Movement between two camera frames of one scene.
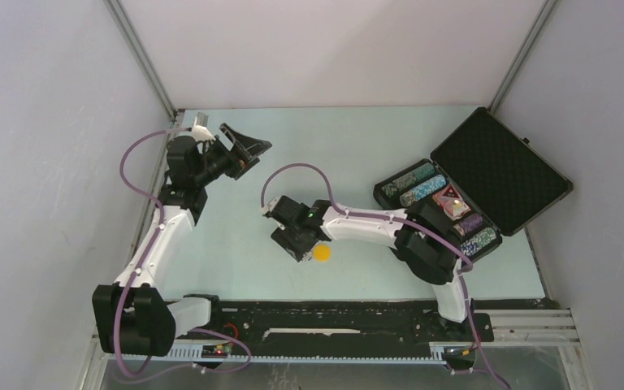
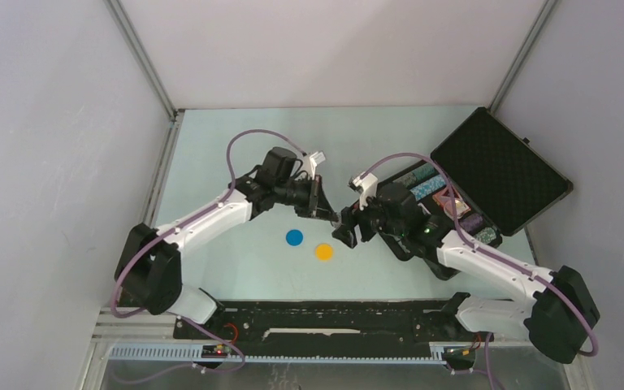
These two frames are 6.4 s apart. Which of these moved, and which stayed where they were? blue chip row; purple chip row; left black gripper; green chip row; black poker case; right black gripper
Moved: right black gripper; left black gripper
Stayed: green chip row; blue chip row; black poker case; purple chip row
